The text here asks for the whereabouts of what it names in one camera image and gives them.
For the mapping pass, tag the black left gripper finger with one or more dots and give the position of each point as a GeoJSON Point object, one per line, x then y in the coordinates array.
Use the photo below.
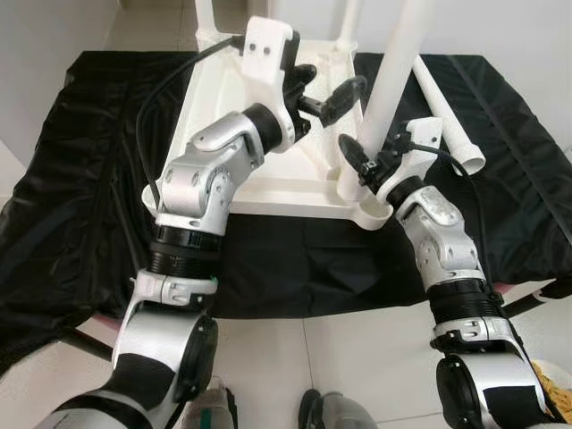
{"type": "Point", "coordinates": [302, 76]}
{"type": "Point", "coordinates": [344, 96]}

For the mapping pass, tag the black tablecloth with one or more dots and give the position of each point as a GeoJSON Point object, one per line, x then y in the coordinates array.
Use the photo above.
{"type": "Point", "coordinates": [89, 197]}

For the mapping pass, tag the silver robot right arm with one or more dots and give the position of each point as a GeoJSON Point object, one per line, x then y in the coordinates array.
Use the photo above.
{"type": "Point", "coordinates": [442, 241]}

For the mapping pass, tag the grey robot left foot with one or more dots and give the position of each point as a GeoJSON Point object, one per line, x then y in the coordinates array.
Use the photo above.
{"type": "Point", "coordinates": [210, 407]}

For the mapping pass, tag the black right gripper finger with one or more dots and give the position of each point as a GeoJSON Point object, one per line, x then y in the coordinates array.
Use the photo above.
{"type": "Point", "coordinates": [354, 157]}

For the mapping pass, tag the pink cloth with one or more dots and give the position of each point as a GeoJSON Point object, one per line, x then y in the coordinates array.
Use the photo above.
{"type": "Point", "coordinates": [505, 288]}
{"type": "Point", "coordinates": [107, 319]}

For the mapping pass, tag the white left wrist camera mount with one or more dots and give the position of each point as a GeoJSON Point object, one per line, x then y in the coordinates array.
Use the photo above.
{"type": "Point", "coordinates": [266, 54]}

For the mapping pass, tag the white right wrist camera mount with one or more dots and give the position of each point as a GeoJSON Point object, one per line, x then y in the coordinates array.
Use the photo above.
{"type": "Point", "coordinates": [416, 156]}

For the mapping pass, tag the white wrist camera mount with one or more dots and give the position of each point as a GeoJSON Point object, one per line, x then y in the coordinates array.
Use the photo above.
{"type": "Point", "coordinates": [416, 156]}
{"type": "Point", "coordinates": [266, 54]}

